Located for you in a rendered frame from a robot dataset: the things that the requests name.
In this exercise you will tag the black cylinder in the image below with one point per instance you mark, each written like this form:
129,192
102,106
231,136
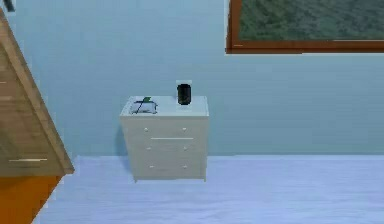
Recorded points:
184,94

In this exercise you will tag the white chest of drawers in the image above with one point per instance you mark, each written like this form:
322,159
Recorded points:
166,150

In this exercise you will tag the brown framed green picture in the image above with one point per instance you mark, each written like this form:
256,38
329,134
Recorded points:
310,23

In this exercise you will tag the light wooden cupboard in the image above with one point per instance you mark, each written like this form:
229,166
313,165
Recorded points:
23,126

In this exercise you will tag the small dark wall fixture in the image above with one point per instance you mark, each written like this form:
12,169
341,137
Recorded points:
9,4

